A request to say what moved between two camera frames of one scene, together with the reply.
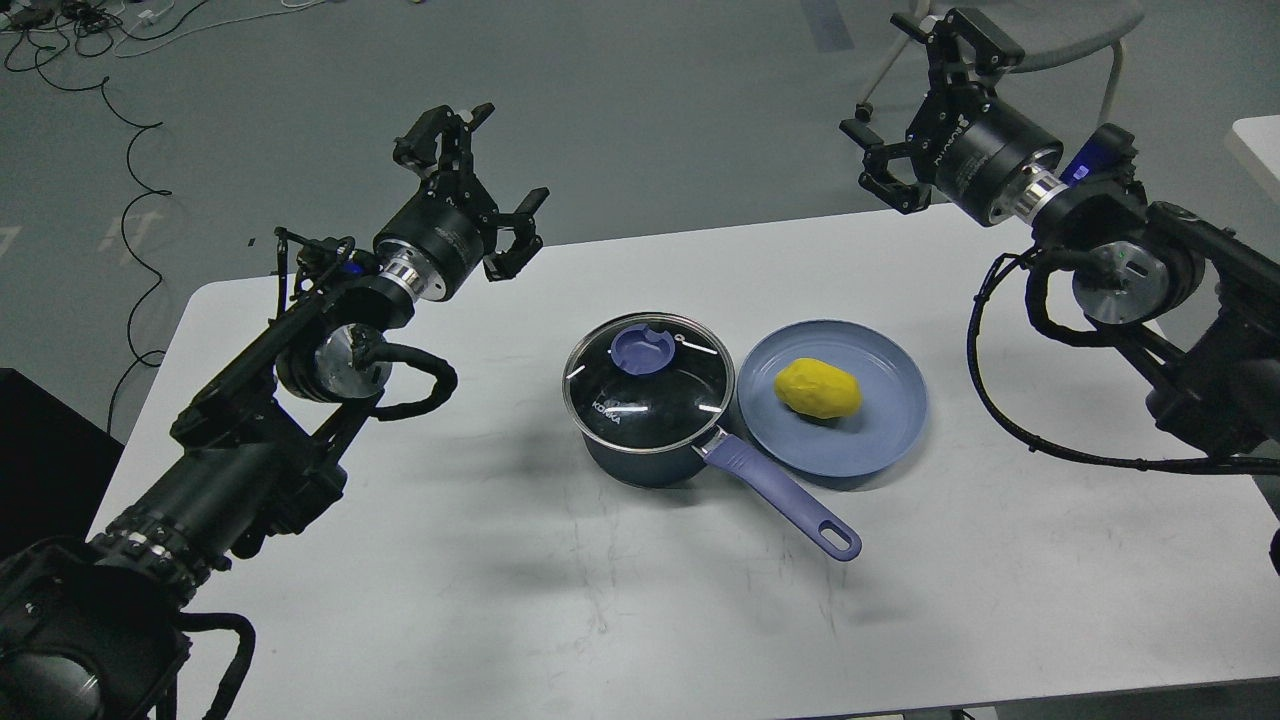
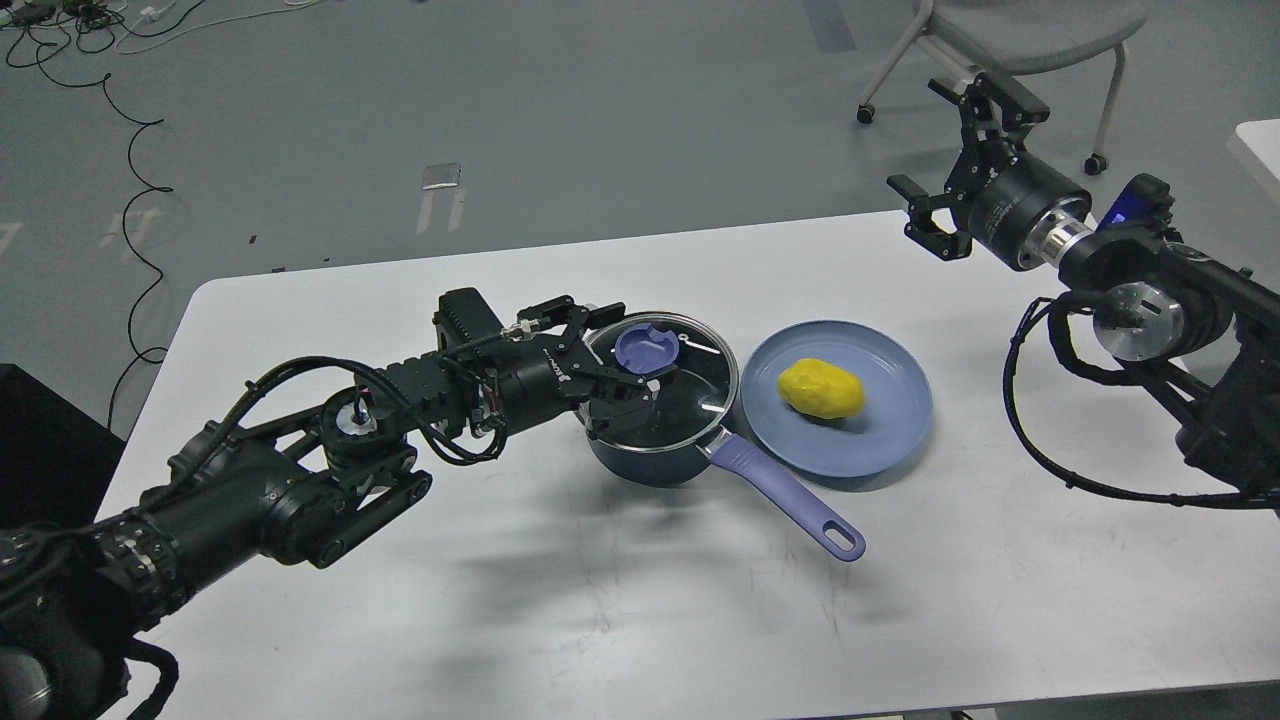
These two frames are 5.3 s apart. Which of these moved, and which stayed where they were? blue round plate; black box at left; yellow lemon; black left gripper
Moved: black left gripper
Stayed: blue round plate; black box at left; yellow lemon
